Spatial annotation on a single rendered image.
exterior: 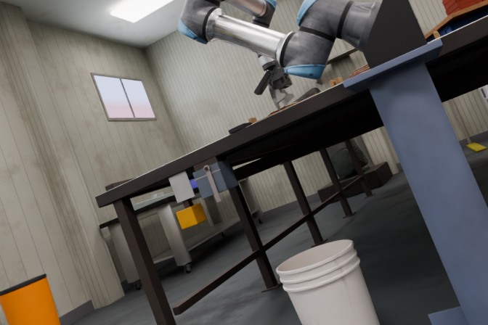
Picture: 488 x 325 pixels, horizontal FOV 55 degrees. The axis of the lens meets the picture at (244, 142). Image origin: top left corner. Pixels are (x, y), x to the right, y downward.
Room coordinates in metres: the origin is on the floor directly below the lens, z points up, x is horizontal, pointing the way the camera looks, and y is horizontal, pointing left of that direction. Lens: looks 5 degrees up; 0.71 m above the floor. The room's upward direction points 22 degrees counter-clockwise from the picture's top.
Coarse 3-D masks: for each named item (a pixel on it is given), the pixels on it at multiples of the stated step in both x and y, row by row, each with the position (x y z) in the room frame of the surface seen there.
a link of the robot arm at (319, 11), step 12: (312, 0) 1.36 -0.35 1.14; (324, 0) 1.35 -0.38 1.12; (336, 0) 1.35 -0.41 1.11; (348, 0) 1.36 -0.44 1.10; (300, 12) 1.38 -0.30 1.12; (312, 12) 1.36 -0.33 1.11; (324, 12) 1.35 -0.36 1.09; (336, 12) 1.34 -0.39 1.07; (300, 24) 1.41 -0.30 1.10; (312, 24) 1.37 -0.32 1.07; (324, 24) 1.36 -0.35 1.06; (336, 24) 1.35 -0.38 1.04; (324, 36) 1.37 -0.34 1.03; (336, 36) 1.39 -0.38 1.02
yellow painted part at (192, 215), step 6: (186, 204) 2.06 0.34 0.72; (192, 204) 2.07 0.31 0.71; (198, 204) 2.06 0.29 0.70; (180, 210) 2.04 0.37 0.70; (186, 210) 2.02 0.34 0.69; (192, 210) 2.01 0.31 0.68; (198, 210) 2.04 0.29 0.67; (180, 216) 2.04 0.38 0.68; (186, 216) 2.03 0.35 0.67; (192, 216) 2.01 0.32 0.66; (198, 216) 2.03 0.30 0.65; (204, 216) 2.07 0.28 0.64; (180, 222) 2.04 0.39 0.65; (186, 222) 2.03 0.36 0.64; (192, 222) 2.02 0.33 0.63; (198, 222) 2.02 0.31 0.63; (186, 228) 2.04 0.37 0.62
